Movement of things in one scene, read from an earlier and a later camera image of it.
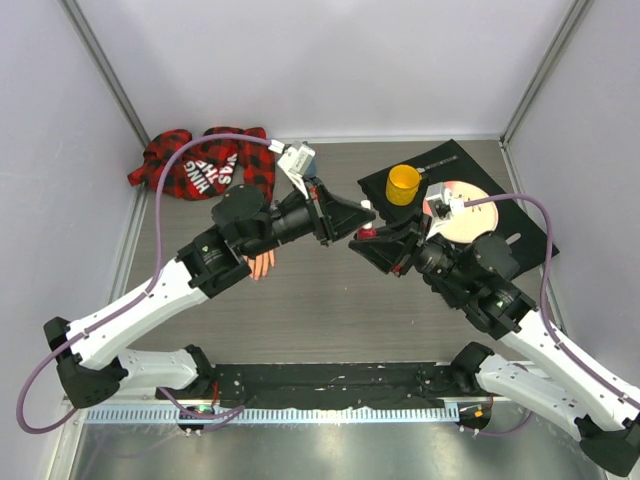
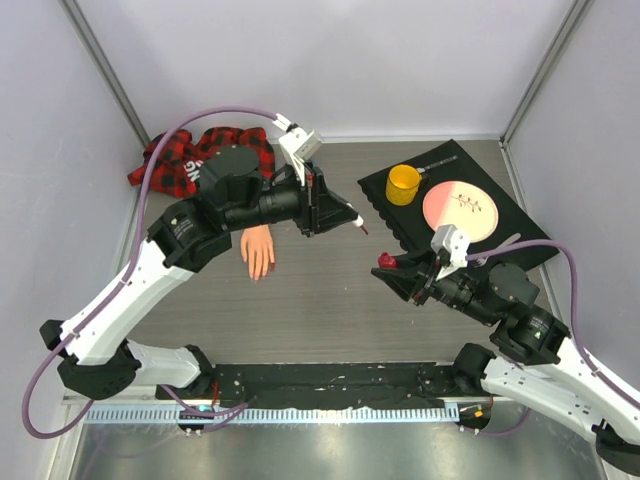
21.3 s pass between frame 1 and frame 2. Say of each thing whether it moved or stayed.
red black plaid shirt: stayed
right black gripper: moved
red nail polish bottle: moved
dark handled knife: stayed
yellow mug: stayed
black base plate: stayed
